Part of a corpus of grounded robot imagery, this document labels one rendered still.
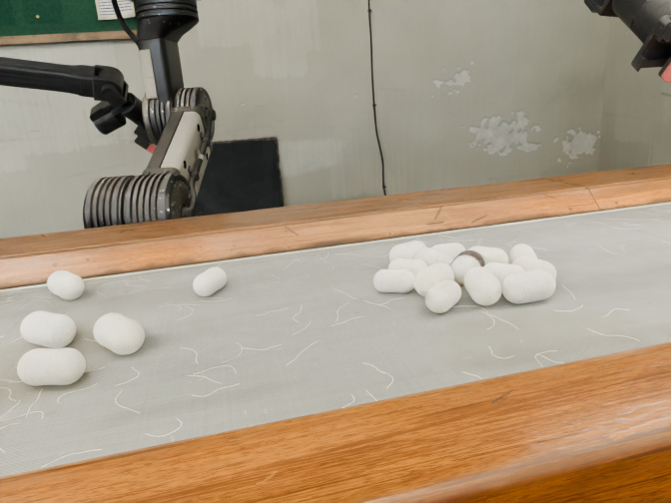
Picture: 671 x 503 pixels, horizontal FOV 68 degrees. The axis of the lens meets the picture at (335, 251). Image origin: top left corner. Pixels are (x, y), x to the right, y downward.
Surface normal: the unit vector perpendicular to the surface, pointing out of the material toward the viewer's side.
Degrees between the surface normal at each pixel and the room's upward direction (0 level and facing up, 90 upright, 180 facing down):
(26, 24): 90
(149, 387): 0
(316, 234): 45
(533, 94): 90
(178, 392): 0
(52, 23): 90
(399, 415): 0
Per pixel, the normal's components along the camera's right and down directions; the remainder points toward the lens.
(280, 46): 0.14, 0.27
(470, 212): 0.12, -0.50
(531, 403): -0.07, -0.96
